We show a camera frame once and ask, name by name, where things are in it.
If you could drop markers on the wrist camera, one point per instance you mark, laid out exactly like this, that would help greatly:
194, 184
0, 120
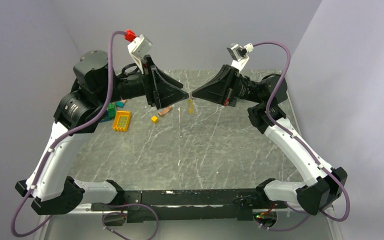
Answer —
239, 55
138, 47

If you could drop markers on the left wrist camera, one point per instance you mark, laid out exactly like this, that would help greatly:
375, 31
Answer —
138, 47

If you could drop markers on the yellow key tag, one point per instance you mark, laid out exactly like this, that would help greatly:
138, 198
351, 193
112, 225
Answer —
190, 106

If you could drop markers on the small yellow cube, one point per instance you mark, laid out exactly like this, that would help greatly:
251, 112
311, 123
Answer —
154, 119

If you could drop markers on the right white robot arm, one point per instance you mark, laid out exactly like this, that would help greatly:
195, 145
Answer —
321, 183

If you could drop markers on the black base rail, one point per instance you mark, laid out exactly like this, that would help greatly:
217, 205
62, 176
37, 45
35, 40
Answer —
241, 204

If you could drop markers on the green lego brick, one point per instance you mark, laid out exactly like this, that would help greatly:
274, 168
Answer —
112, 110

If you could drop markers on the teal and tan block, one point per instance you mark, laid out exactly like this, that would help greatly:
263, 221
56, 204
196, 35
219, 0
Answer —
120, 103

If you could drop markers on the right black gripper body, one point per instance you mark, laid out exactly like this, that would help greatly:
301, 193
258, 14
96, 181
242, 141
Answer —
246, 89

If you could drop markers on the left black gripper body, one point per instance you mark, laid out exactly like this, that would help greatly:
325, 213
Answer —
132, 85

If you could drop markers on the yellow window toy block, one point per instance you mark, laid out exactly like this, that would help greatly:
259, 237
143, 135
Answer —
121, 121

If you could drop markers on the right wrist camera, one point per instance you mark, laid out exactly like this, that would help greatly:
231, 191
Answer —
239, 55

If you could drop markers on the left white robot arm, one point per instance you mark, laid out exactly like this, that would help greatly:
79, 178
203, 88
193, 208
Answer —
77, 116

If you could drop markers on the tan curved block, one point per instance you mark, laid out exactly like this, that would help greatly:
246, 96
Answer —
165, 111

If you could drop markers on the blue lego brick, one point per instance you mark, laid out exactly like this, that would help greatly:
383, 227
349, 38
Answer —
105, 118

